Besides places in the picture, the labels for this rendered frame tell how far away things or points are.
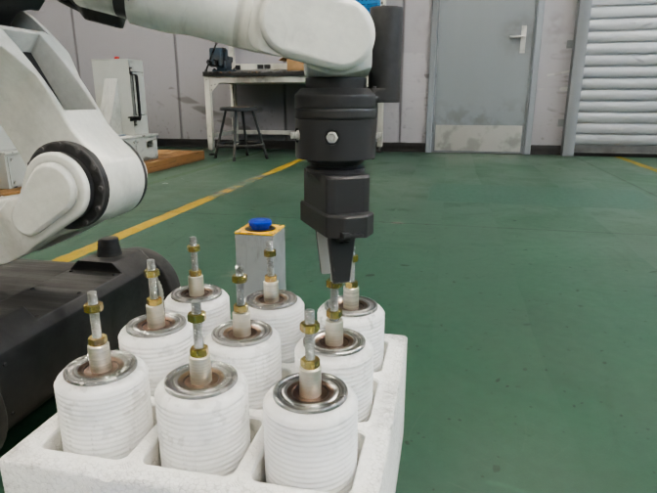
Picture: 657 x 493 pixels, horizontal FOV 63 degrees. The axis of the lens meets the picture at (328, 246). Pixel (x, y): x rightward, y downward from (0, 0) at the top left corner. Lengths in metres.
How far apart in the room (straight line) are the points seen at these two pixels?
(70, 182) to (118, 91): 3.42
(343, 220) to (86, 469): 0.36
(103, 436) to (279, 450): 0.19
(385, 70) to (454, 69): 4.99
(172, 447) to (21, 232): 0.52
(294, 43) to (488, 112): 5.08
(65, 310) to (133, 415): 0.43
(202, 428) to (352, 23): 0.41
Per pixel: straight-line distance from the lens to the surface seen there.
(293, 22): 0.54
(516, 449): 0.96
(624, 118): 5.73
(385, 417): 0.66
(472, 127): 5.58
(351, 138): 0.56
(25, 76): 0.99
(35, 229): 0.97
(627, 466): 0.99
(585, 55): 5.61
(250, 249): 0.93
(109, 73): 4.37
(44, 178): 0.94
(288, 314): 0.76
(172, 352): 0.71
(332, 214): 0.56
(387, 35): 0.59
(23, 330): 0.98
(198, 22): 0.58
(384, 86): 0.59
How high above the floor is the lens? 0.54
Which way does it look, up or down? 16 degrees down
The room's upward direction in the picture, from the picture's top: straight up
